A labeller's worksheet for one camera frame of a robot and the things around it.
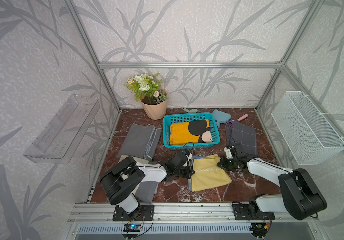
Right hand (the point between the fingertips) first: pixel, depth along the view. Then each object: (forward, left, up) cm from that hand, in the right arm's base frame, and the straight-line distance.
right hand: (216, 163), depth 90 cm
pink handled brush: (+38, -27, -1) cm, 47 cm away
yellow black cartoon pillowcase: (+22, +11, +2) cm, 25 cm away
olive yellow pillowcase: (-7, +6, +1) cm, 9 cm away
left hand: (-6, +14, +1) cm, 15 cm away
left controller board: (-31, +45, 0) cm, 55 cm away
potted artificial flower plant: (+36, +40, +29) cm, 61 cm away
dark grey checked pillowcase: (+21, -18, +2) cm, 28 cm away
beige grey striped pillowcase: (-16, +40, +2) cm, 43 cm away
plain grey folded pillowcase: (+16, +48, +2) cm, 51 cm away
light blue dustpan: (+40, -11, -3) cm, 42 cm away
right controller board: (-32, -16, -4) cm, 37 cm away
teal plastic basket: (+30, +31, +8) cm, 44 cm away
